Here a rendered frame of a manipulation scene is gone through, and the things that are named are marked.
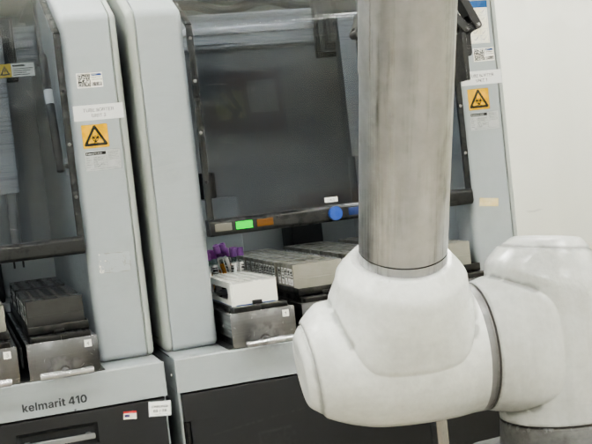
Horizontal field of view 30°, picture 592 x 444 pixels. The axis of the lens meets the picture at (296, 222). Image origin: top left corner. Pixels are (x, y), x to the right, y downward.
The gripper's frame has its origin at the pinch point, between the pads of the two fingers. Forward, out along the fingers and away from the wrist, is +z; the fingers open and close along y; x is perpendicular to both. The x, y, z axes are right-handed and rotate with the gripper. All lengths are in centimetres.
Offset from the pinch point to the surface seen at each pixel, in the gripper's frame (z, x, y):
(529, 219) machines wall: 38, 186, 120
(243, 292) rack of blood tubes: 36, 70, -13
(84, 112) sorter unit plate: -5, 75, -40
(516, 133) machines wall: 8, 186, 119
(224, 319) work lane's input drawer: 41, 72, -17
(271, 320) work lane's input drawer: 41, 66, -8
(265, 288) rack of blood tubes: 35, 70, -8
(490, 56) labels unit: -9, 75, 52
